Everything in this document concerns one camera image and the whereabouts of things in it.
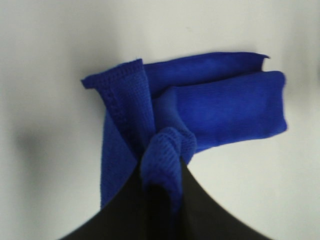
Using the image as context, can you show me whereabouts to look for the blue towel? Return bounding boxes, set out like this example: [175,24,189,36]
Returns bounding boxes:
[82,52,287,211]

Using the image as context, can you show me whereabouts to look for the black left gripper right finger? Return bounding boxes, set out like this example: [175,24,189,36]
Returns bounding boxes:
[176,160,270,240]

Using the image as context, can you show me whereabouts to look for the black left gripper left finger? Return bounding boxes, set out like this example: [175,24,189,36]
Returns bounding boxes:
[62,167,148,240]

